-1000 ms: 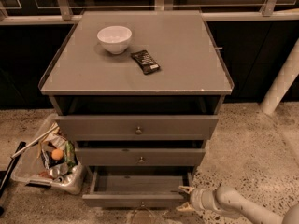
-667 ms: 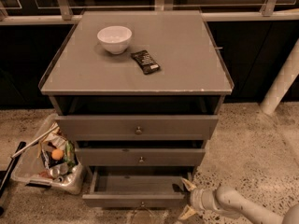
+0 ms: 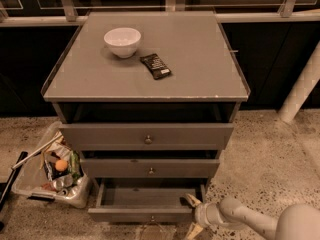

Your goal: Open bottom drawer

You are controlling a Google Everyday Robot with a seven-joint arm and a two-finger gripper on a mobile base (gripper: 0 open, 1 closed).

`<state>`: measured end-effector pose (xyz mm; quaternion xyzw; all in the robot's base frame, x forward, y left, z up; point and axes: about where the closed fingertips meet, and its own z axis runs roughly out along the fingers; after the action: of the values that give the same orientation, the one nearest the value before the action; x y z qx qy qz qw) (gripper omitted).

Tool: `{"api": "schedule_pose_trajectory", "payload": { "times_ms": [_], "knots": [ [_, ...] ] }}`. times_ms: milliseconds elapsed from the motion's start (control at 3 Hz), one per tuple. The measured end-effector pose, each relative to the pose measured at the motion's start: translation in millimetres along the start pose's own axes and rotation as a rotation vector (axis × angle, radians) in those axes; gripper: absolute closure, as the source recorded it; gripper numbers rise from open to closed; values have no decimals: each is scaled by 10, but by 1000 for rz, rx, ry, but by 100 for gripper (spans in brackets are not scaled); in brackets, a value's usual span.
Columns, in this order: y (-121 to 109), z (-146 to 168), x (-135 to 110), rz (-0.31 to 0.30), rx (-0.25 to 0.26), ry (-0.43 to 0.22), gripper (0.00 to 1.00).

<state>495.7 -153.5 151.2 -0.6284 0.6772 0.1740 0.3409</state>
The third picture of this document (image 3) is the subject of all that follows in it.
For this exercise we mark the white ceramic bowl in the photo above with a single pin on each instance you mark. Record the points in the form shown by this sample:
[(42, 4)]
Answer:
[(123, 42)]

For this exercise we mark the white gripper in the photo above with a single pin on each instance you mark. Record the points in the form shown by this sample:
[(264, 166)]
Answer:
[(201, 214)]

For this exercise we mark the grey drawer cabinet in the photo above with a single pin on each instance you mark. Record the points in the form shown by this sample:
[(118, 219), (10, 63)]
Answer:
[(92, 85)]

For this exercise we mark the black stick on floor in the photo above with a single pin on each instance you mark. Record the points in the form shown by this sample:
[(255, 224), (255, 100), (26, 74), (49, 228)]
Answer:
[(5, 187)]

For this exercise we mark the white stick in bin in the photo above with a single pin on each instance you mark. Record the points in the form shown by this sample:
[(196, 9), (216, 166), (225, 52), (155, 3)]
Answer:
[(20, 163)]

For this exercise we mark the grey middle drawer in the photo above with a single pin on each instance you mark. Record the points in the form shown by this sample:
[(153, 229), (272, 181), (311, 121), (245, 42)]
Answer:
[(149, 168)]

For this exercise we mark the grey top drawer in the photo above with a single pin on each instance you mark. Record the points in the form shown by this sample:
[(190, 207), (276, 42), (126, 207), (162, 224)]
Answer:
[(147, 136)]

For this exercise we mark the orange fruit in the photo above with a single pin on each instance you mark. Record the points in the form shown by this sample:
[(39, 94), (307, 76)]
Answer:
[(61, 165)]

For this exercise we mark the white diagonal pillar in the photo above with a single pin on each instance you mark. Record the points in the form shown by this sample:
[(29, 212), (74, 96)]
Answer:
[(302, 88)]

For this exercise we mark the metal window railing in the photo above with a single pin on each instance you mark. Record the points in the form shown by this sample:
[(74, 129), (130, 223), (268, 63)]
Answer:
[(75, 12)]

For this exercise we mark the black snack bar wrapper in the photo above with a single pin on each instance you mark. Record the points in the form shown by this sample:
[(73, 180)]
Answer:
[(156, 66)]

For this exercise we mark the clear plastic bin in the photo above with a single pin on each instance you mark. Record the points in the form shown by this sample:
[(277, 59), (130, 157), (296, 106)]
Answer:
[(37, 174)]

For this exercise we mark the grey drawer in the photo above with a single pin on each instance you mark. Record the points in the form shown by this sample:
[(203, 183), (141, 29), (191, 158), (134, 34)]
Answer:
[(149, 168), (147, 136), (141, 200)]

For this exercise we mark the silver can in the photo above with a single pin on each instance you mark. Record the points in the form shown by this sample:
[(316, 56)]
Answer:
[(62, 182)]

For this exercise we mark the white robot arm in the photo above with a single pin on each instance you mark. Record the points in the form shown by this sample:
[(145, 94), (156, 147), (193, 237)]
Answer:
[(296, 222)]

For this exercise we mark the grey bottom drawer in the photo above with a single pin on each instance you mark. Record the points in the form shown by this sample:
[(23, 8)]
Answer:
[(141, 200)]

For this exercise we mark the green snack bag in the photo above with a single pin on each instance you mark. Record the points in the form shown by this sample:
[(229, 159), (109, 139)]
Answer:
[(74, 166)]

